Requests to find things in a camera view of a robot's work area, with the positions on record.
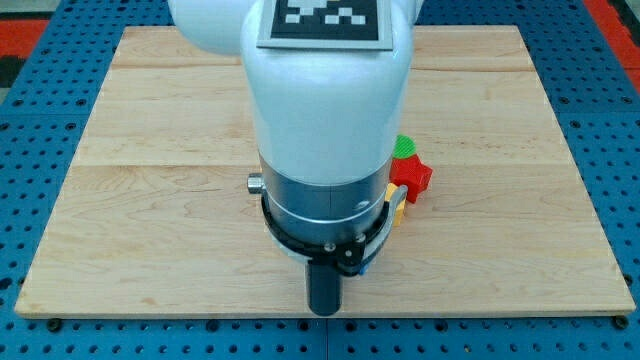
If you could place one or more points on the wooden board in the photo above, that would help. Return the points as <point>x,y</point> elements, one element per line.
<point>154,220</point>

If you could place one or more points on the yellow block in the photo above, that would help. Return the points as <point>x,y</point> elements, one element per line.
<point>399,213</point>

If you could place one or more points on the black and white fiducial tag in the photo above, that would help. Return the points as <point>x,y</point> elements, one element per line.
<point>326,25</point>

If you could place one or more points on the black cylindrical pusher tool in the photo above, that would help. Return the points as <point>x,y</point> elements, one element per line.
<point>324,288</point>

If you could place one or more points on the green circle block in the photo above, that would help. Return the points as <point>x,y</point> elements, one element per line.
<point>404,148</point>

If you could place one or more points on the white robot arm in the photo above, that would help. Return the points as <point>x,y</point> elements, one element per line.
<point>327,81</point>

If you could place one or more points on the red star block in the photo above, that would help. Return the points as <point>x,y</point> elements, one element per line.
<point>412,173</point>

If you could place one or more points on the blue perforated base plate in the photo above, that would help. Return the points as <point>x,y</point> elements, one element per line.
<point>48,105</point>

